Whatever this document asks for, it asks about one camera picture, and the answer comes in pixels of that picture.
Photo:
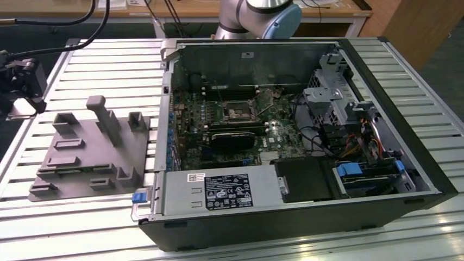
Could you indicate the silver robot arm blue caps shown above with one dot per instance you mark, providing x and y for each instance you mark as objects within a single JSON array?
[{"x": 239, "y": 16}]

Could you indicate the black RAM slot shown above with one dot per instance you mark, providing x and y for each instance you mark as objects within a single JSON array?
[
  {"x": 235, "y": 125},
  {"x": 235, "y": 130},
  {"x": 232, "y": 95},
  {"x": 232, "y": 88}
]

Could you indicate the CPU socket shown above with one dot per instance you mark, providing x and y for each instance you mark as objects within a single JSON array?
[{"x": 237, "y": 111}]

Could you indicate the grey parts rack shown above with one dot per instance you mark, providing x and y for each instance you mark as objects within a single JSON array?
[{"x": 105, "y": 155}]

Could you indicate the small white box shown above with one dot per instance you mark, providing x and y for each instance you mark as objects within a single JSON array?
[{"x": 133, "y": 2}]

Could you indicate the blue case release latch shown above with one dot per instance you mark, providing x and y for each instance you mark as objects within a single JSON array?
[{"x": 140, "y": 197}]

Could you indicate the grey power supply unit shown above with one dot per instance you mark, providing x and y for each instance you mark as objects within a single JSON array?
[{"x": 181, "y": 195}]

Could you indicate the black graphics card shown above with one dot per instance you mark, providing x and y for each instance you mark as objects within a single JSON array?
[{"x": 232, "y": 140}]

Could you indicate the thin metal locking lever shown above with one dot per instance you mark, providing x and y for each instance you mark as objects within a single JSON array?
[{"x": 268, "y": 107}]

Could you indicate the silver chipset heat sink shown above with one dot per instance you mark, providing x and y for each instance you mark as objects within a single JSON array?
[{"x": 269, "y": 157}]

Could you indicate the green motherboard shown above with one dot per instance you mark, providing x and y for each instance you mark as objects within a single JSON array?
[{"x": 285, "y": 136}]

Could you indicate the silver metal drive cage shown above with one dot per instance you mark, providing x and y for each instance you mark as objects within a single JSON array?
[{"x": 319, "y": 106}]

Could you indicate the black open PC case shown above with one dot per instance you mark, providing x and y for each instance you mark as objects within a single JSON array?
[{"x": 253, "y": 231}]

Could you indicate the blue disk carrier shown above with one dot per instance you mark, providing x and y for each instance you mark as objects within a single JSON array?
[{"x": 348, "y": 171}]

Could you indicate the small blue bay clip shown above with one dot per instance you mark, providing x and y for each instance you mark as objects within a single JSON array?
[{"x": 399, "y": 167}]

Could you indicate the brown wooden cabinet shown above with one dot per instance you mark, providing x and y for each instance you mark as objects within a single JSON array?
[{"x": 424, "y": 27}]

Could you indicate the silver camera mounting bracket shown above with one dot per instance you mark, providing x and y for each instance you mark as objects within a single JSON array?
[{"x": 21, "y": 110}]

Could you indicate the wooden desk white frame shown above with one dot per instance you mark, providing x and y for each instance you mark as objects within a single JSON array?
[{"x": 325, "y": 12}]

